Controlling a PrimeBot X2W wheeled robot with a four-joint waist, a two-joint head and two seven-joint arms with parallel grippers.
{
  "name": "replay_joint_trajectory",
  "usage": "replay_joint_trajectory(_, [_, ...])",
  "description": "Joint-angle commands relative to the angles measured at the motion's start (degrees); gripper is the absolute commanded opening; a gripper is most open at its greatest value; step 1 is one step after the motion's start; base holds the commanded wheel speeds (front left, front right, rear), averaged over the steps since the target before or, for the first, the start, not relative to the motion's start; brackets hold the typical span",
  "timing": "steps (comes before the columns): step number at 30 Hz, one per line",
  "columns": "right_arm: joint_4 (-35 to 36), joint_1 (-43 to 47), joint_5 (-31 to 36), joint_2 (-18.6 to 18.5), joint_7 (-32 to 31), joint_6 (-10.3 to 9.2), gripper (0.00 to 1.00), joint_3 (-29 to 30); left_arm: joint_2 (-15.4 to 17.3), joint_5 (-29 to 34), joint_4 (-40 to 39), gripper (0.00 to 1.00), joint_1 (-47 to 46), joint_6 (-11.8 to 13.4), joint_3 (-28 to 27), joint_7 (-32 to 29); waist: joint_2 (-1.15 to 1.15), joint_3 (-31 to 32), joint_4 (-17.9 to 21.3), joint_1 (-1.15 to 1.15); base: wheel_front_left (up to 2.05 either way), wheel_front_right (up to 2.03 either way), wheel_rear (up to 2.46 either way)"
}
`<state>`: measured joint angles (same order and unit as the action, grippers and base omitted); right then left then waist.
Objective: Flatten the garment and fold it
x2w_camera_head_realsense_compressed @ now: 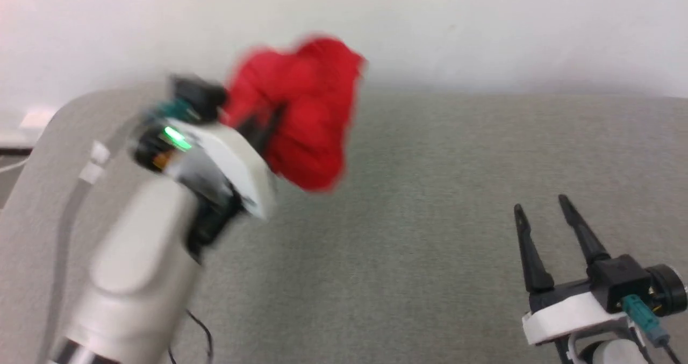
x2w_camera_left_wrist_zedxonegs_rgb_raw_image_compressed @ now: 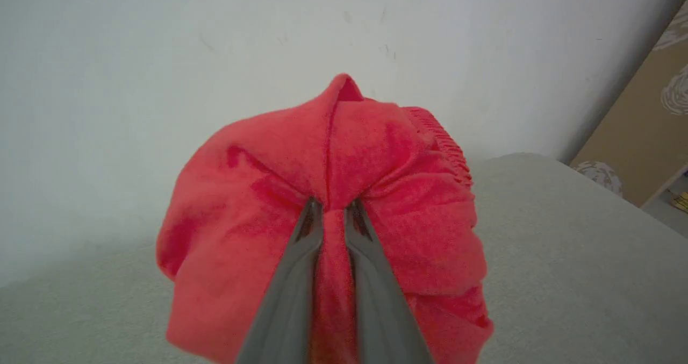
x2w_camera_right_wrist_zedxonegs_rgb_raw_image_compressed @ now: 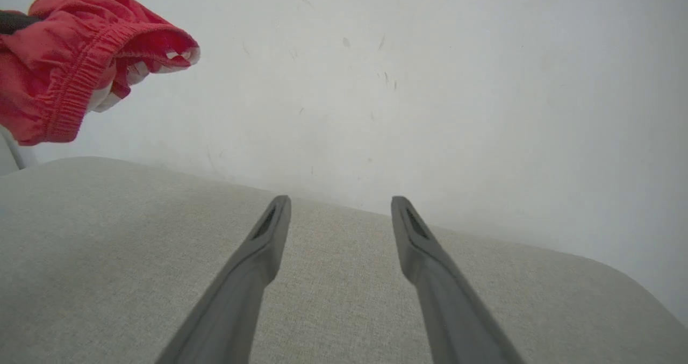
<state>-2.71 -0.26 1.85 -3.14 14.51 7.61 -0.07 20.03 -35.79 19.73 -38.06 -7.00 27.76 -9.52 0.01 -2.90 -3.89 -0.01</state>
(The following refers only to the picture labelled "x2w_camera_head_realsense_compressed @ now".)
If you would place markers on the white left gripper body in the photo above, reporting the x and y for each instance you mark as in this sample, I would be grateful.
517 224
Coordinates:
226 159

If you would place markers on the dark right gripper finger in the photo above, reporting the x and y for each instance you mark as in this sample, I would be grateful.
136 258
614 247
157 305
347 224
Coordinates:
586 235
532 256

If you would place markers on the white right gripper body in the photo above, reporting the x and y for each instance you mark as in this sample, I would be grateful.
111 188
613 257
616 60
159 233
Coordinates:
570 313

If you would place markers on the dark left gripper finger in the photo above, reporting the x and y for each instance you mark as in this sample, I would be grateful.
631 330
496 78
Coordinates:
273 130
251 127

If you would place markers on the red shorts with white waistband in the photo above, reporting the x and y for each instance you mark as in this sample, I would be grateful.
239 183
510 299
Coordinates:
312 111

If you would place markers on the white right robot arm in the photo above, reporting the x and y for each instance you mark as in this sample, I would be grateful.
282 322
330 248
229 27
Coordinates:
613 353

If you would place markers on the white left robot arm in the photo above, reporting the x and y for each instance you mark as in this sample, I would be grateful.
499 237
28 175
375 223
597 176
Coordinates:
134 278

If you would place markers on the grey fabric sofa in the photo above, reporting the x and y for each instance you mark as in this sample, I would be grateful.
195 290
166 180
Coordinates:
403 235

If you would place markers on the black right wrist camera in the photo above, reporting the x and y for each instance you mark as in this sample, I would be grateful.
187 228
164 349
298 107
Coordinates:
618 278

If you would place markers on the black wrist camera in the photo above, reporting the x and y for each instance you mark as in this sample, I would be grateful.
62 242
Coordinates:
618 278
196 98

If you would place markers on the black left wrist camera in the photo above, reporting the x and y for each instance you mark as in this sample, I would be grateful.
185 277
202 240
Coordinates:
196 98

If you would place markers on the white wall box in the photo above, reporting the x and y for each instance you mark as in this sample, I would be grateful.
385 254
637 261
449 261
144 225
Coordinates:
37 119

